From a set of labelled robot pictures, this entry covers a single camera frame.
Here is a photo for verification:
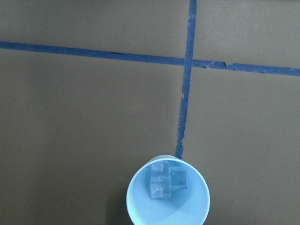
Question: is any clear ice cube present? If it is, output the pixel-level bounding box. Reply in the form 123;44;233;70
170;167;187;191
150;161;170;180
150;178;171;199

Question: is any light blue cup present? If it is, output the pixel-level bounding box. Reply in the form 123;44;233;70
126;155;210;225

